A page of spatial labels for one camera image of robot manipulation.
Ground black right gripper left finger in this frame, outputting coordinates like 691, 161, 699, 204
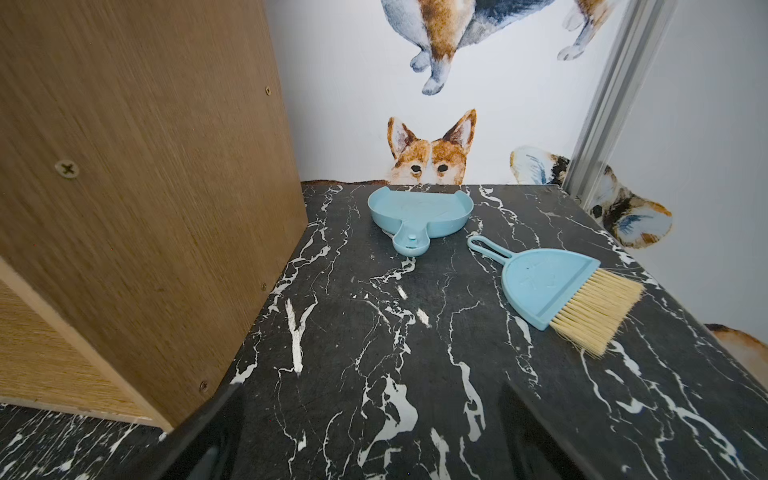
113, 384, 245, 480

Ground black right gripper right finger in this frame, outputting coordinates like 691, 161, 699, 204
501, 383, 603, 479

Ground wooden three-tier shelf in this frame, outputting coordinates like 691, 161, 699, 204
1, 1, 307, 431

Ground light blue hand brush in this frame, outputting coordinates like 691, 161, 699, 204
467, 235, 644, 357

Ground light blue dustpan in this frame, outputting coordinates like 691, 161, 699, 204
367, 187, 474, 257

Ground aluminium frame rails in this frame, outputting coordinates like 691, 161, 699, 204
563, 0, 678, 207

